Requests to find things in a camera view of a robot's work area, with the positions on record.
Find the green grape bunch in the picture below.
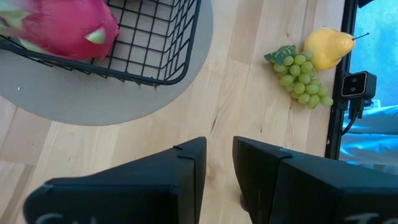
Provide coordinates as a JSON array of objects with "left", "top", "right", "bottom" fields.
[{"left": 263, "top": 45, "right": 334, "bottom": 110}]

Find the black aluminium table frame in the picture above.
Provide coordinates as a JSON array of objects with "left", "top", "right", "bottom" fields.
[{"left": 325, "top": 0, "right": 358, "bottom": 160}]

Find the pink dragon fruit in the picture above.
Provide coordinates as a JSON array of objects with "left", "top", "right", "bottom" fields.
[{"left": 0, "top": 0, "right": 121, "bottom": 62}]

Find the black camera cable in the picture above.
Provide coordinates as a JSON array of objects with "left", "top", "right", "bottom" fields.
[{"left": 341, "top": 98, "right": 365, "bottom": 136}]

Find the black wire basket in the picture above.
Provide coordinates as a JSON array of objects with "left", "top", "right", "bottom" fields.
[{"left": 0, "top": 0, "right": 201, "bottom": 87}]

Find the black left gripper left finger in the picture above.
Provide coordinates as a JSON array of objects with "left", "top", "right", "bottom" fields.
[{"left": 23, "top": 136, "right": 208, "bottom": 224}]

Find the round grey mat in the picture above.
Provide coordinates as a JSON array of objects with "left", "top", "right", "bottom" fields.
[{"left": 0, "top": 0, "right": 214, "bottom": 127}]

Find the yellow pear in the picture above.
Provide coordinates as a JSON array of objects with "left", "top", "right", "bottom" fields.
[{"left": 303, "top": 27, "right": 371, "bottom": 72}]

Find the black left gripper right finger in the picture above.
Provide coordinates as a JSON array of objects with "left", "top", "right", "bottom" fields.
[{"left": 232, "top": 136, "right": 398, "bottom": 224}]

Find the black table-level camera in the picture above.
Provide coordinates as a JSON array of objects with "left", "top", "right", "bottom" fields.
[{"left": 341, "top": 70, "right": 377, "bottom": 101}]

